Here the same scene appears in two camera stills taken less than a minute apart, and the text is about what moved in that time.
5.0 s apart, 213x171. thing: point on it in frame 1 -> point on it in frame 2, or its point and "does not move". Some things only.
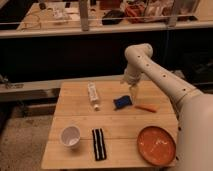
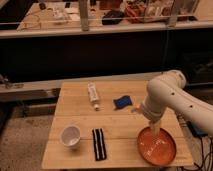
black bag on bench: (113, 17) does not move
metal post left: (84, 15) does not move
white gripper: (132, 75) -> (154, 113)
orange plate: (155, 146) does not move
